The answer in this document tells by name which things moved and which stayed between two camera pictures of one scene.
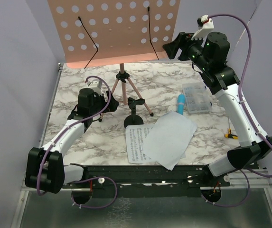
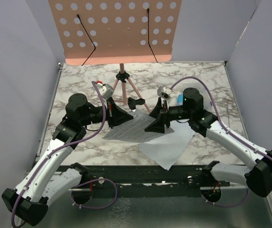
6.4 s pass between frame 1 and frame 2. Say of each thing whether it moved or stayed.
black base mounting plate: stayed
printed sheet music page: moved
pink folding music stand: stayed
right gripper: moved
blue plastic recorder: stayed
